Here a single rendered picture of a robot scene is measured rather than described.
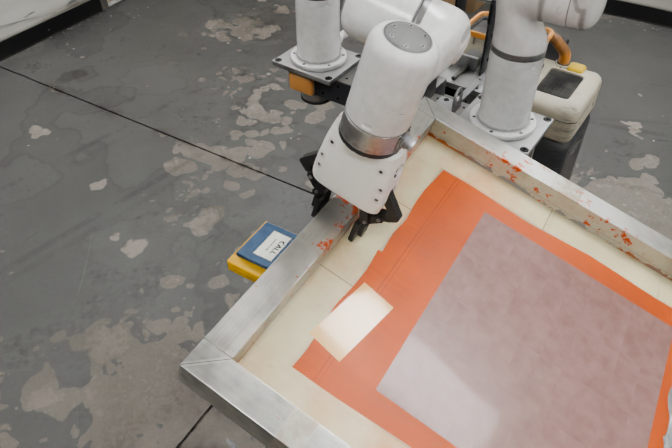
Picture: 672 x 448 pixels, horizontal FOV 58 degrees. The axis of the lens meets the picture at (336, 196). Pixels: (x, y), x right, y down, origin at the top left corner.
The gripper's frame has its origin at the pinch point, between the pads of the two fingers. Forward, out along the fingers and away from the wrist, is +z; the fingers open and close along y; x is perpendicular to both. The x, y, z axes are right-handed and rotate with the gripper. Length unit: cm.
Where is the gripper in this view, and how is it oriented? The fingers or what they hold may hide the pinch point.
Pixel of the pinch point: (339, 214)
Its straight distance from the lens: 80.3
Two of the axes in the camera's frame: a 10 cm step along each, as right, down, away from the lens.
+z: -2.3, 6.3, 7.4
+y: -8.3, -5.3, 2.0
